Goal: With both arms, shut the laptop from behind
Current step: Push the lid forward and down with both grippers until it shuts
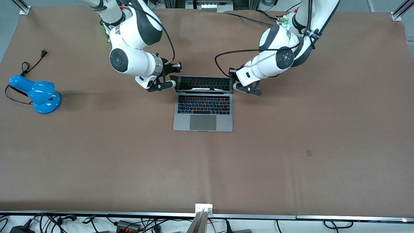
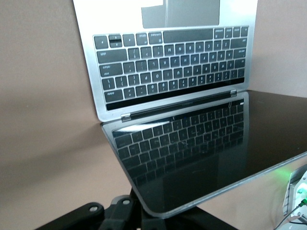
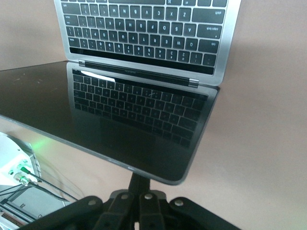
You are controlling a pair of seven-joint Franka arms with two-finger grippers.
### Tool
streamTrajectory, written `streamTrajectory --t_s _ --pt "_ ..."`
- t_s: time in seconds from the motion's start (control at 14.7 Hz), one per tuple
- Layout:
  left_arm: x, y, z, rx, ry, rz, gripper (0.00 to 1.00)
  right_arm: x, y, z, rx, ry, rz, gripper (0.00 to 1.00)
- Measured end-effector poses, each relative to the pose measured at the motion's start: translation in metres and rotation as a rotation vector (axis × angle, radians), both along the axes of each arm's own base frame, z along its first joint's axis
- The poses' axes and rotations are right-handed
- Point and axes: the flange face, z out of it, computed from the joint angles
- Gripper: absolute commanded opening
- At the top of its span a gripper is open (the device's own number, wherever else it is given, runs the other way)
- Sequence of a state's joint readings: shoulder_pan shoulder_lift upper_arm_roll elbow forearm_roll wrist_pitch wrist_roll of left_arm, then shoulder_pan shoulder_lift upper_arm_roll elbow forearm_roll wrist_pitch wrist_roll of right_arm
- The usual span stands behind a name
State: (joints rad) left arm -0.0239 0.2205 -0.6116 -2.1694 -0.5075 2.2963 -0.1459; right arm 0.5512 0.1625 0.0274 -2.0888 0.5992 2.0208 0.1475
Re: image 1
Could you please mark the blue desk lamp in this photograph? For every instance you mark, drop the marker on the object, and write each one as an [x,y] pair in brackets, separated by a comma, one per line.
[38,95]

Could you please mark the silver grey laptop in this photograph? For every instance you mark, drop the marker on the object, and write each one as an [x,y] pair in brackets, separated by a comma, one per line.
[203,113]

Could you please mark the silver table edge rail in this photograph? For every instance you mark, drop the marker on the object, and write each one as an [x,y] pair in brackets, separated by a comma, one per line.
[323,217]

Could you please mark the aluminium frame corner bracket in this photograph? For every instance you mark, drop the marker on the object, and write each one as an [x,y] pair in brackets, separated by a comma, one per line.
[401,11]
[22,7]

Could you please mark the brown table mat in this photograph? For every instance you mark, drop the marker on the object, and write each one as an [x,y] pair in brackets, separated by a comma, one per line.
[291,129]

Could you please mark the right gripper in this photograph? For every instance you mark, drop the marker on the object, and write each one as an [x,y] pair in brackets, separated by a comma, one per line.
[168,69]

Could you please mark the white power strip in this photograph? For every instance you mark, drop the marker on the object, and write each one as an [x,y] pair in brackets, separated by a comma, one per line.
[210,5]

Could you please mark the black floor plug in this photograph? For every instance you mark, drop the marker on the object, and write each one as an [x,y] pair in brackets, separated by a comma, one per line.
[228,227]

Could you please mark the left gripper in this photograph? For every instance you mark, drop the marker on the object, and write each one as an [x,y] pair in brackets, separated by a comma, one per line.
[232,72]

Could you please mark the aluminium camera post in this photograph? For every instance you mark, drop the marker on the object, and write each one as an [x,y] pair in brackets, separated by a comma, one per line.
[202,218]

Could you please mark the black power adapter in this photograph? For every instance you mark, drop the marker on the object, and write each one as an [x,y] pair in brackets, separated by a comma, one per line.
[21,229]

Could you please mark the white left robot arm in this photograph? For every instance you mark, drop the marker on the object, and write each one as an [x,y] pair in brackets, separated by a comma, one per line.
[284,45]

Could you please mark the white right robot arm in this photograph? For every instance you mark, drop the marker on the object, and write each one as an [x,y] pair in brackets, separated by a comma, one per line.
[132,38]

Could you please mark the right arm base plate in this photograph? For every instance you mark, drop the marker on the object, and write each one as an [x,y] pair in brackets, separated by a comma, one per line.
[107,35]

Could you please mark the black orange connector box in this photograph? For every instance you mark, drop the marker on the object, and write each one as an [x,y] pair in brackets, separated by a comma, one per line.
[127,225]

